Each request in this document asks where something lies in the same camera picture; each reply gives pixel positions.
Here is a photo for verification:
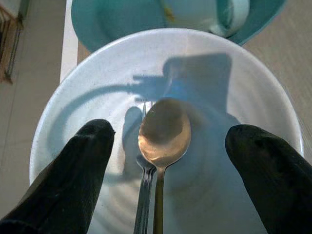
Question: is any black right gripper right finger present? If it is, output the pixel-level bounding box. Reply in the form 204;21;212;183
225;124;312;234

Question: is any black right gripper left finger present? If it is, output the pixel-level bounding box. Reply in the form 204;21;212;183
0;118;116;234

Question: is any silver metal fork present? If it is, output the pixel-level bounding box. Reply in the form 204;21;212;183
133;101;157;234

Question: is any gold metal spoon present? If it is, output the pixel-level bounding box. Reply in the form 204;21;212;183
138;97;192;234

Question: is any white ceramic bowl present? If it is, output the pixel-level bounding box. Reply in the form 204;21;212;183
29;28;304;234

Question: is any brown wooden chair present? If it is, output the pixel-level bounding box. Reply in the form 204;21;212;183
0;0;31;85

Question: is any teal plastic bowl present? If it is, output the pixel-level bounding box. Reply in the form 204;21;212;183
71;0;288;53

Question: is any white and teal cup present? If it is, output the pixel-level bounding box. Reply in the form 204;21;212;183
159;0;251;39

